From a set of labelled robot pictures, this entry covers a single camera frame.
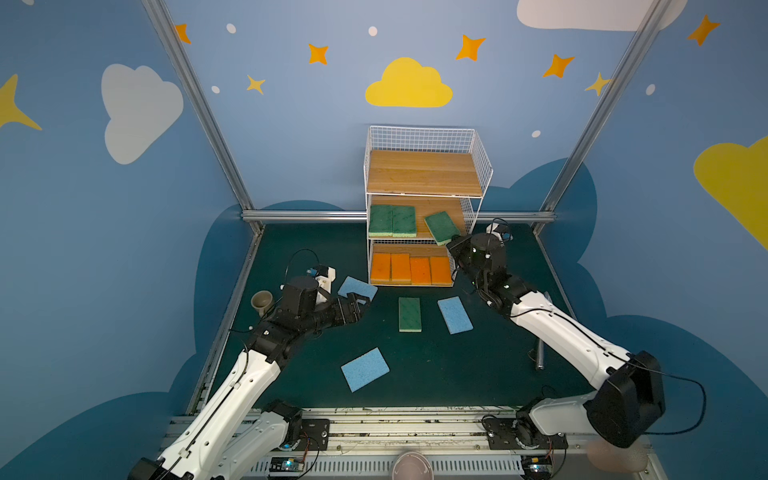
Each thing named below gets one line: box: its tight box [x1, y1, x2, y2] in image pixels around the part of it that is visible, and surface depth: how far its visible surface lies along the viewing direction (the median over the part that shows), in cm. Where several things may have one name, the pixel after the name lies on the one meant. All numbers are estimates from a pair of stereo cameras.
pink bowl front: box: [392, 451, 435, 480], surface depth 72 cm
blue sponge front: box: [340, 347, 390, 393], surface depth 86 cm
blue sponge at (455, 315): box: [437, 296, 474, 335], surface depth 98 cm
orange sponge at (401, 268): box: [391, 253, 411, 282], surface depth 109 cm
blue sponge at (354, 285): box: [337, 276, 378, 305], surface depth 103 cm
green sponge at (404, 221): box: [392, 206, 416, 238], surface depth 88 cm
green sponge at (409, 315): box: [398, 297, 422, 333], surface depth 98 cm
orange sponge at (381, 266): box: [371, 252, 391, 281], surface depth 107 cm
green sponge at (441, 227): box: [424, 211, 461, 246], surface depth 85 cm
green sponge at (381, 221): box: [369, 205, 393, 237], surface depth 88 cm
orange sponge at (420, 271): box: [410, 257, 431, 285], surface depth 107 cm
